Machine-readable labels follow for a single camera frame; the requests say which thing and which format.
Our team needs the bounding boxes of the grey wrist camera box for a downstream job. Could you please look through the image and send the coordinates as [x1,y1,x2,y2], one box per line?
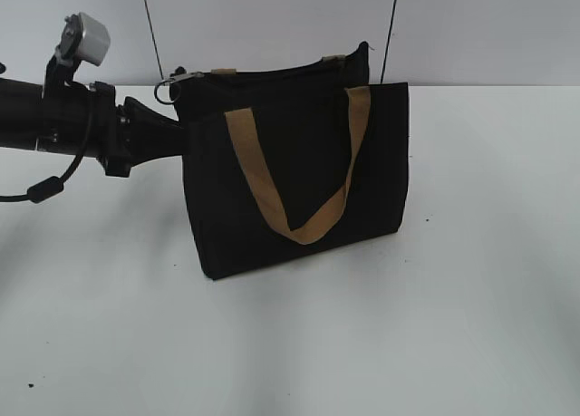
[56,12,111,67]

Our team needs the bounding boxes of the black camera cable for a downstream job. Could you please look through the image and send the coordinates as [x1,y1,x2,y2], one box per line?
[0,83,94,205]

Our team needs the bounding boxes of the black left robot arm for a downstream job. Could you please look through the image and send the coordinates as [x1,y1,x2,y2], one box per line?
[1,79,189,178]

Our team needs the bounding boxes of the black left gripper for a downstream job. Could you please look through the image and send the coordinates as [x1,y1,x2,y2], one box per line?
[88,82,189,178]

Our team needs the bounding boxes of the black tote bag tan handles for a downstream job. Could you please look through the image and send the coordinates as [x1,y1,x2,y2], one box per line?
[169,42,409,280]

